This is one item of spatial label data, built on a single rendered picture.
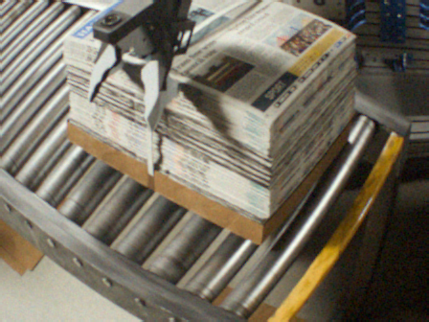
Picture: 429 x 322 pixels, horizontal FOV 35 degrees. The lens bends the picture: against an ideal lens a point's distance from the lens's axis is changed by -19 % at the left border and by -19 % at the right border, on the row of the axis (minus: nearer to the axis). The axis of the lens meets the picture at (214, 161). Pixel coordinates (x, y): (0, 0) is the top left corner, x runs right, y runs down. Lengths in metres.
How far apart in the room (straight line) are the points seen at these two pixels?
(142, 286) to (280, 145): 0.30
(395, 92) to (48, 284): 1.21
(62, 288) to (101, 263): 0.95
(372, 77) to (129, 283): 1.32
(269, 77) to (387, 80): 1.28
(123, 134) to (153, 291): 0.24
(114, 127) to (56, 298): 1.02
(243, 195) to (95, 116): 0.27
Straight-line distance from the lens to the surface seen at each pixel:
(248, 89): 1.01
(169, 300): 1.13
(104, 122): 1.19
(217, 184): 1.10
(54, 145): 1.36
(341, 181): 1.26
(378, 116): 1.36
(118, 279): 1.16
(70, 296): 2.11
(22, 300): 2.14
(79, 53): 1.14
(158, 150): 1.14
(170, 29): 0.99
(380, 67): 2.32
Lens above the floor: 1.78
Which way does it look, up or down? 50 degrees down
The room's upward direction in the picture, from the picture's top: 5 degrees counter-clockwise
